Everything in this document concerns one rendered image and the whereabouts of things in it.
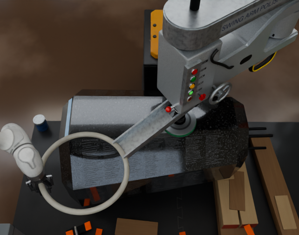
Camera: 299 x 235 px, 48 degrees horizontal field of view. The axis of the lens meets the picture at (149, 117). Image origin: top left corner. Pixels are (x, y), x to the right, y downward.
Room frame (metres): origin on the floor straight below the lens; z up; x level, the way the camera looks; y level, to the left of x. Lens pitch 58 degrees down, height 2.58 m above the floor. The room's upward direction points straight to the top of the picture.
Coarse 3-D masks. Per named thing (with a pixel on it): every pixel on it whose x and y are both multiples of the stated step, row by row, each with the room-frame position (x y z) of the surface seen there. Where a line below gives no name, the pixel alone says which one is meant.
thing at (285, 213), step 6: (276, 198) 0.85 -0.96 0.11; (282, 198) 0.85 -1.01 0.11; (276, 204) 0.80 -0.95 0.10; (282, 204) 0.80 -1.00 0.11; (288, 204) 0.80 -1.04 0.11; (282, 210) 0.75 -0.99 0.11; (288, 210) 0.75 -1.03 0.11; (282, 216) 0.71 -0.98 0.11; (288, 216) 0.71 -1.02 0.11; (282, 222) 0.67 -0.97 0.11; (288, 222) 0.67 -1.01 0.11; (294, 222) 0.67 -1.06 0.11; (288, 228) 0.62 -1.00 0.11; (294, 228) 0.62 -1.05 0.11
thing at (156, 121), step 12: (156, 108) 1.07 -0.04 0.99; (192, 108) 1.07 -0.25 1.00; (144, 120) 1.01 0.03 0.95; (156, 120) 1.02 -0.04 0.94; (168, 120) 1.01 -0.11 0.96; (132, 132) 0.97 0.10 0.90; (144, 132) 0.96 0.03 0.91; (156, 132) 0.93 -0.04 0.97; (120, 144) 0.90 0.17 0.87; (132, 144) 0.90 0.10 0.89; (144, 144) 0.88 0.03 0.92
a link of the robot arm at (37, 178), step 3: (42, 171) 0.65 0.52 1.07; (39, 174) 0.63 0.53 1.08; (42, 174) 0.64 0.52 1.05; (27, 177) 0.62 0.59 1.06; (30, 177) 0.62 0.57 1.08; (33, 177) 0.62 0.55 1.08; (36, 177) 0.62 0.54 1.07; (39, 177) 0.63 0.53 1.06; (42, 177) 0.64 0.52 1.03; (33, 180) 0.61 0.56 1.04; (36, 180) 0.62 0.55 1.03
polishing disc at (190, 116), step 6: (186, 114) 1.13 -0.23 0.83; (192, 114) 1.13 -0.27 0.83; (186, 120) 1.09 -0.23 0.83; (192, 120) 1.09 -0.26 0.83; (174, 126) 1.05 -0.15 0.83; (180, 126) 1.05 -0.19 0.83; (186, 126) 1.05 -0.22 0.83; (192, 126) 1.05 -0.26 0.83; (174, 132) 1.00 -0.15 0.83; (180, 132) 1.00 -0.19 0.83; (186, 132) 1.00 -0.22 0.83
